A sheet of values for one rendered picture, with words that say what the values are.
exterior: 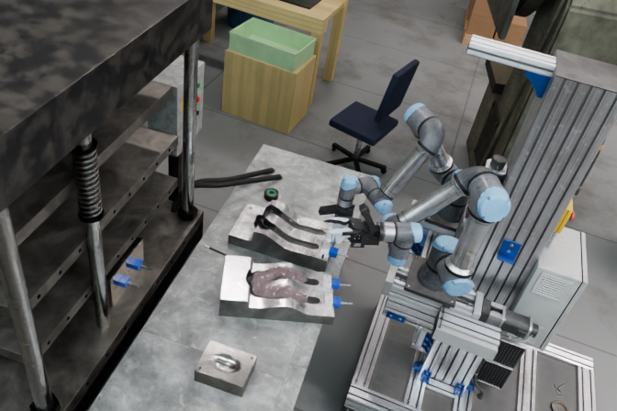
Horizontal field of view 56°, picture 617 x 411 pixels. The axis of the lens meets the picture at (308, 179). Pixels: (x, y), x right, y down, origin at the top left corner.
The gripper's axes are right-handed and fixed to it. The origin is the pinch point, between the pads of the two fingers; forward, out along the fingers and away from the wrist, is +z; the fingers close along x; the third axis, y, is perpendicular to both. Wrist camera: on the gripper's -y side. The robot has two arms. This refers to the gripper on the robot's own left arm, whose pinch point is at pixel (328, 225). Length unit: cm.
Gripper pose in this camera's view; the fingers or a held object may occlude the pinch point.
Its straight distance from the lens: 209.6
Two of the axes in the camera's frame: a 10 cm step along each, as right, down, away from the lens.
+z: -9.8, -0.5, -1.7
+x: -1.2, -5.1, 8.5
